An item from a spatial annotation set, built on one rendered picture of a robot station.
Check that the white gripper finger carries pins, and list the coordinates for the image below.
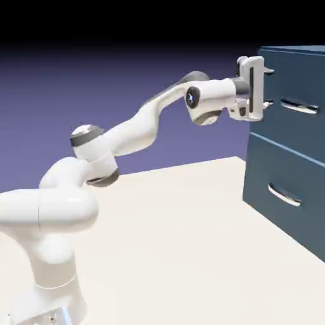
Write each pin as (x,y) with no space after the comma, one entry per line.
(268,103)
(269,70)

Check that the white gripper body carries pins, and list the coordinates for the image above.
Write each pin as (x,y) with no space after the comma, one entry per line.
(257,86)

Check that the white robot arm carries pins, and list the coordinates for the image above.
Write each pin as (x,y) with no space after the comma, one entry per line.
(132,132)

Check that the blue cabinet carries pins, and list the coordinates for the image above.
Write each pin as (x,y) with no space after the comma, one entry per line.
(287,152)

